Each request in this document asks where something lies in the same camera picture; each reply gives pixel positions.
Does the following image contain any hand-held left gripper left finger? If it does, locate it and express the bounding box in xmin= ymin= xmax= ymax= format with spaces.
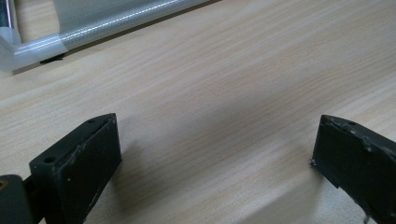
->
xmin=29 ymin=112 xmax=122 ymax=224

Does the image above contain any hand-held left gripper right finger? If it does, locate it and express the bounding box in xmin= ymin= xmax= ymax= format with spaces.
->
xmin=310 ymin=114 xmax=396 ymax=224

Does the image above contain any chrome metal pole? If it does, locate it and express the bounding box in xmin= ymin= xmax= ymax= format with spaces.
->
xmin=0 ymin=0 xmax=16 ymax=31

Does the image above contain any white metal tube frame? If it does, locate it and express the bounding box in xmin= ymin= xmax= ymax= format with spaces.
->
xmin=0 ymin=0 xmax=216 ymax=73

